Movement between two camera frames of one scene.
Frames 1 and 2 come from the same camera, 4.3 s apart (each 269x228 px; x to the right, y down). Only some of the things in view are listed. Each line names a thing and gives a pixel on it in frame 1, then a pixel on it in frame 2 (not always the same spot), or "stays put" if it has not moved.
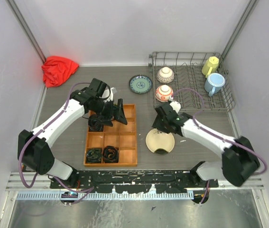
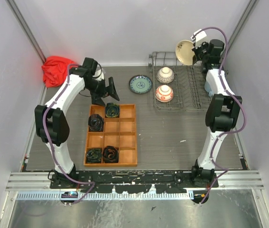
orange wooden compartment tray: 122,136 stays put
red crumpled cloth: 56,70 stays put
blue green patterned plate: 140,84 stays put
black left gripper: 118,114 → 97,98
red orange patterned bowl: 163,92 stays put
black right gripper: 156,124 → 195,50
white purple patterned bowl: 165,75 stays put
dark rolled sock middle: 93,124 stays put
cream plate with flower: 156,139 → 184,53
